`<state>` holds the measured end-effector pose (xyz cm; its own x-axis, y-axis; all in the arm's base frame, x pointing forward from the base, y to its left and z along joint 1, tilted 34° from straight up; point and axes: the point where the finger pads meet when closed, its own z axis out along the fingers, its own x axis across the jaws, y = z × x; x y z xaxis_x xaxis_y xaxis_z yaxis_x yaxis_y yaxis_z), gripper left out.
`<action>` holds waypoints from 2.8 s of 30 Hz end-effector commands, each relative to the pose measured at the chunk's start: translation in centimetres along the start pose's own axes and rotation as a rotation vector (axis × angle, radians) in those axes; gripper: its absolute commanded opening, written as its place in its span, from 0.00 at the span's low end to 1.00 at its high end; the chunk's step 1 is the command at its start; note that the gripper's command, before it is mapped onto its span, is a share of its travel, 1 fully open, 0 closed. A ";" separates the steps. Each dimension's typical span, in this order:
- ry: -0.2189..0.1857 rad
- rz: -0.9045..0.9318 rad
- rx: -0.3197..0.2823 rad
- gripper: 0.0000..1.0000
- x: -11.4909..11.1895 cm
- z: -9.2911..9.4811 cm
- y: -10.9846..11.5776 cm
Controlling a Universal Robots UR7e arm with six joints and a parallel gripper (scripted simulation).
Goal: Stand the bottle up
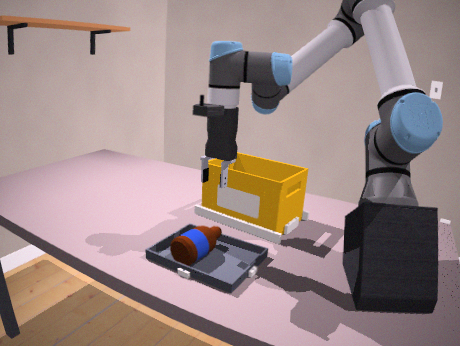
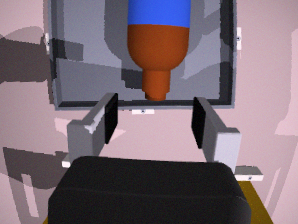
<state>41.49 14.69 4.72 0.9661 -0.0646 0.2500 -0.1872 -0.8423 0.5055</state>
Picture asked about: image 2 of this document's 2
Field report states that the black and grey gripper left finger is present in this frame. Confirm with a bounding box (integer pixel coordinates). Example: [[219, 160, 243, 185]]
[[66, 93, 118, 165]]

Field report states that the grey rectangular tray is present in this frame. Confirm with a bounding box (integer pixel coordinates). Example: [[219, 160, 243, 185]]
[[48, 0, 237, 111]]

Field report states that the brown bottle with blue label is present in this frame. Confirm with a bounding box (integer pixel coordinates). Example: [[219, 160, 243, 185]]
[[127, 0, 191, 101]]

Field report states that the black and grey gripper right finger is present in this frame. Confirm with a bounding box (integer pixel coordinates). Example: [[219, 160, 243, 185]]
[[191, 97, 242, 173]]

